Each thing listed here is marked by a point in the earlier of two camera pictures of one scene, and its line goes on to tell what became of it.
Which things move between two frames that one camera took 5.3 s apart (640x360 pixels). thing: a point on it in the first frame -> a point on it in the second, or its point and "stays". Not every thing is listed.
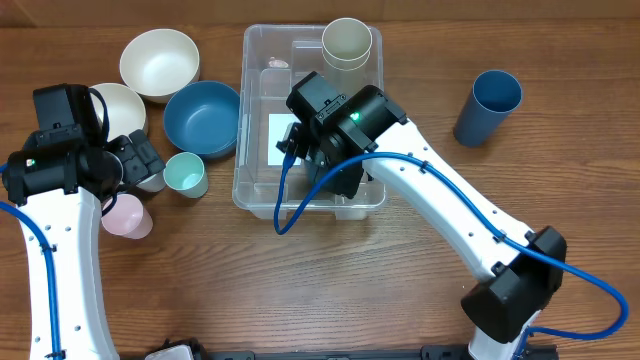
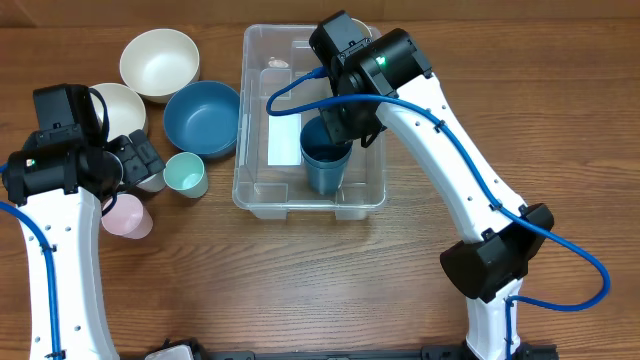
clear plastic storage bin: (272, 58) stays
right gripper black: (347, 187) -> (342, 135)
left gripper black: (140, 167) stays
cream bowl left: (124, 110) stays
